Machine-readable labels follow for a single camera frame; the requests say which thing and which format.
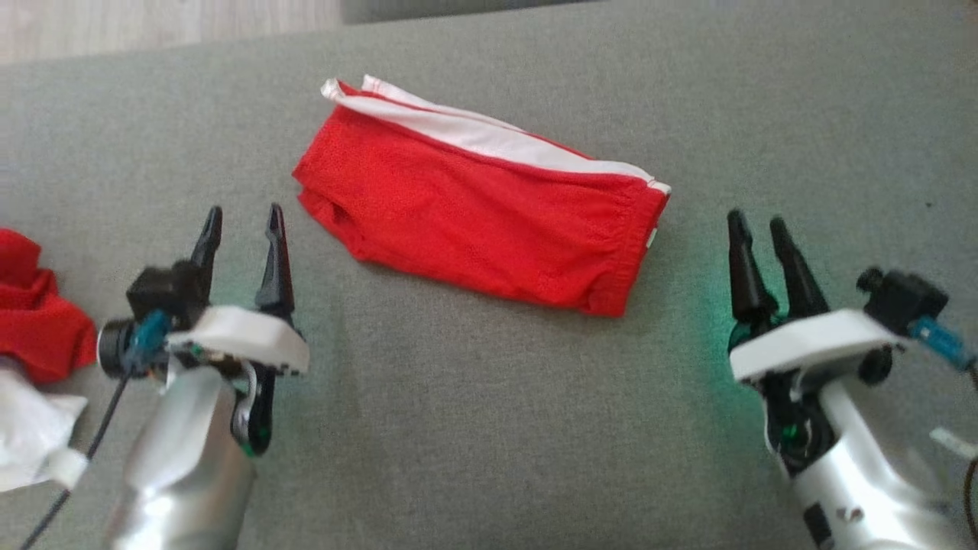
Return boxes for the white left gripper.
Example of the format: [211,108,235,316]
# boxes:
[164,202,311,377]

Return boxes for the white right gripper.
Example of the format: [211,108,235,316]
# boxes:
[727,209,908,384]

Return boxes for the red mesh shorts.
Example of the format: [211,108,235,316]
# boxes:
[293,74,672,319]

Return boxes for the large grey sofa chaise cushion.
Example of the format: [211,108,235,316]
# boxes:
[0,0,978,550]

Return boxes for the grey sofa seat cushion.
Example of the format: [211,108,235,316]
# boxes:
[341,0,606,24]

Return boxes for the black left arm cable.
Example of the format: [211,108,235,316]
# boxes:
[19,309,174,550]

